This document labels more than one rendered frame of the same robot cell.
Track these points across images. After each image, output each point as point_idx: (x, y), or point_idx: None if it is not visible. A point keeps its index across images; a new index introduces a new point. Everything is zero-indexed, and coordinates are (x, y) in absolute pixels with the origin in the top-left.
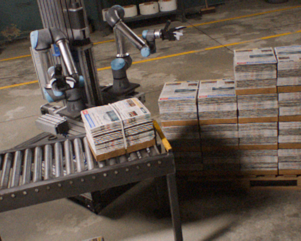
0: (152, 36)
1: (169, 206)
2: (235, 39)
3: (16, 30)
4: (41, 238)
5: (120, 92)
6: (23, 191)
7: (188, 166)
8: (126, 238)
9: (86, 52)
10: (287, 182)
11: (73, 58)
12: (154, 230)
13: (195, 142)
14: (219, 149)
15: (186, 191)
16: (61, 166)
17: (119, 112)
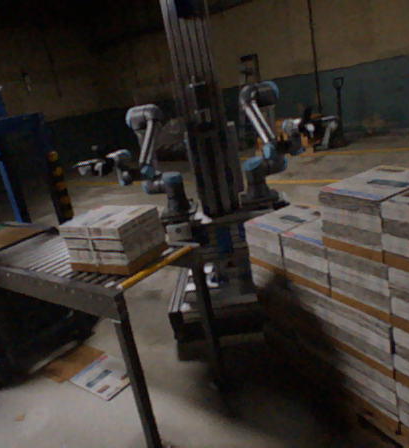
0: (290, 129)
1: (239, 380)
2: None
3: (378, 121)
4: (116, 340)
5: (242, 202)
6: (7, 272)
7: (282, 338)
8: (155, 387)
9: (207, 141)
10: None
11: (153, 145)
12: (186, 398)
13: (285, 304)
14: (313, 332)
15: (282, 375)
16: (57, 262)
17: (108, 217)
